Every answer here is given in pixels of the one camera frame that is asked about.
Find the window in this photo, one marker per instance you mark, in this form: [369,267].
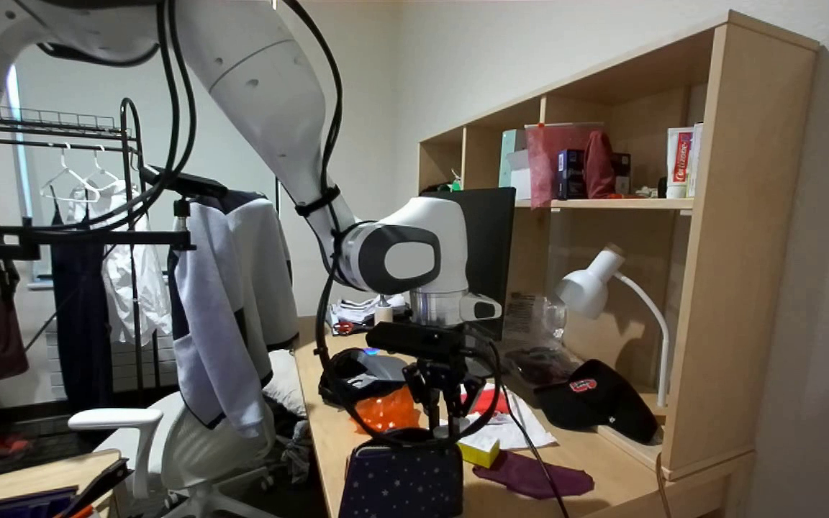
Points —
[22,180]

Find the red packet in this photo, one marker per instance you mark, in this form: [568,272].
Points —
[490,401]

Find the white shirt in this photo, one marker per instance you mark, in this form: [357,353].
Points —
[137,288]

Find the white paper sheet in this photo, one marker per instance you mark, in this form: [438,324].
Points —
[519,428]

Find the white folded cloth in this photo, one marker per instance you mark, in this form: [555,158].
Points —
[353,308]

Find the pink plastic bag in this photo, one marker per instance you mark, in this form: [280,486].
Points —
[542,162]

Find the orange plastic bag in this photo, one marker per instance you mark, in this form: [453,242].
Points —
[386,411]

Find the white clothes hanger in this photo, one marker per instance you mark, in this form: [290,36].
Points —
[63,180]
[101,175]

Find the white office chair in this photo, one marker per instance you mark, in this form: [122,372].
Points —
[191,446]

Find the dark crumpled bag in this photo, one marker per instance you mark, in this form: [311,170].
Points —
[544,363]

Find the white pillow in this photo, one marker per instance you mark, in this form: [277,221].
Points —
[286,381]

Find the white desk lamp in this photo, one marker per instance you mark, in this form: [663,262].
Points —
[586,288]

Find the black cap with red patch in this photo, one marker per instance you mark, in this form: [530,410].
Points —
[598,403]

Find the teal box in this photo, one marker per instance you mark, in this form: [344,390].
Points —
[508,155]

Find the red item on floor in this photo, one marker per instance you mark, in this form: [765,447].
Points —
[1,444]

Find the black box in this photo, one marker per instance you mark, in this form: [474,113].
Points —
[622,173]

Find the clear plastic bag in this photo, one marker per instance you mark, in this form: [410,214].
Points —
[533,320]

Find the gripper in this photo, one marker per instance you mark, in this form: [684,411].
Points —
[435,368]

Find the wooden desk hutch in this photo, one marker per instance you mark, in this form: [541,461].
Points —
[738,252]

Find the small white bottle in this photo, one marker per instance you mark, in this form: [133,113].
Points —
[383,311]

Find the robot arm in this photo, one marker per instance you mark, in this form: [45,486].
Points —
[263,86]

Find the yellow block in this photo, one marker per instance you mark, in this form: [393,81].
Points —
[479,453]

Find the blue purse with stars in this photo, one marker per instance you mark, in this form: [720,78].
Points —
[401,478]

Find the dark blue box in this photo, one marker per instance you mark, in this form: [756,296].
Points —
[571,174]

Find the black monitor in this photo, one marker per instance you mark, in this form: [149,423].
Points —
[490,244]

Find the black and grey device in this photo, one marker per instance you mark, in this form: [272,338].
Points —
[371,370]

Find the dark blue dress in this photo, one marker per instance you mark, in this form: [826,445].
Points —
[82,324]

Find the wooden side table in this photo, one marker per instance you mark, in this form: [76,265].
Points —
[33,478]

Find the red and white toothpaste box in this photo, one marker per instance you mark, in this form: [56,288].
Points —
[678,162]

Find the black clothes rack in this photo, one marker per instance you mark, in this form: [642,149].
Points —
[130,216]

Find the white and grey jacket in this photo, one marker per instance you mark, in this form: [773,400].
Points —
[227,302]

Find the maroon cloth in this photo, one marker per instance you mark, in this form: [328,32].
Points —
[599,165]

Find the purple cloth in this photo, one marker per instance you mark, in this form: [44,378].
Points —
[533,475]

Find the white tall box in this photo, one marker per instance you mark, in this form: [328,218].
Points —
[696,158]

